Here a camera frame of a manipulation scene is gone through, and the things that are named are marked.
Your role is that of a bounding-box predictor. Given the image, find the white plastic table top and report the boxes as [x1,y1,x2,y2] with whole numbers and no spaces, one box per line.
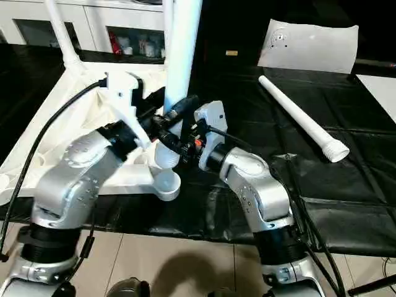
[0,60,182,207]

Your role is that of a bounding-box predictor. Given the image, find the red bottle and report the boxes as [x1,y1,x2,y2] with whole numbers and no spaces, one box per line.
[111,32,122,54]

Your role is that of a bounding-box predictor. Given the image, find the white cabinet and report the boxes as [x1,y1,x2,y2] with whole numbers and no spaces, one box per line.
[0,0,166,60]

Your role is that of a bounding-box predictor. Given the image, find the black mat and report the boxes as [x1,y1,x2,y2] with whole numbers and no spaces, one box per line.
[0,43,396,258]

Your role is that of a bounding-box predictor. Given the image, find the white flat board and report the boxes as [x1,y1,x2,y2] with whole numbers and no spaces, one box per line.
[355,74,396,122]

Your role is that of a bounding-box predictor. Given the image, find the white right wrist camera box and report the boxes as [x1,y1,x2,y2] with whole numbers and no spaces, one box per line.
[193,100,229,171]

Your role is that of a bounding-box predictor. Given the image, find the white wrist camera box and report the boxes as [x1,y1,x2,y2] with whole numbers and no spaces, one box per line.
[103,71,153,149]
[193,100,229,171]

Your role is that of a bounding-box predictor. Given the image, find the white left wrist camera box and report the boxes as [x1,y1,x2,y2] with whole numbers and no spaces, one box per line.
[103,71,153,149]

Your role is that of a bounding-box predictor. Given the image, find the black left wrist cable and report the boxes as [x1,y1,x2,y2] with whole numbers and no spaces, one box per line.
[0,79,108,263]

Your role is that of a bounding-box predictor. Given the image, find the black metal table frame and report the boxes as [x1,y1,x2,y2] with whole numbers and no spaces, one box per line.
[348,274,396,296]

